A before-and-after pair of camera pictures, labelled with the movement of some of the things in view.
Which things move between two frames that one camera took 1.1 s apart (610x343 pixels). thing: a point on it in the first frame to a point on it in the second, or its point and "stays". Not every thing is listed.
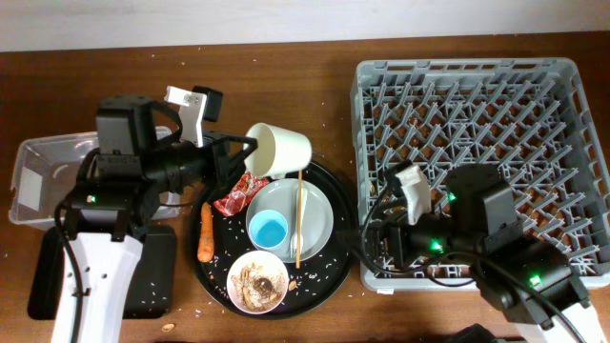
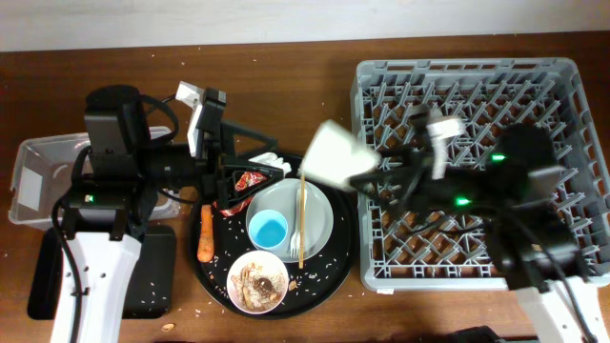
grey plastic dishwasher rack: x=531 y=116 stays
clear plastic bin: x=46 y=170 stays
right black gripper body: x=414 y=240 to x=446 y=192
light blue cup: x=268 y=229 stays
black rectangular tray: x=152 y=287 stays
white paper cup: x=278 y=150 to x=335 y=156
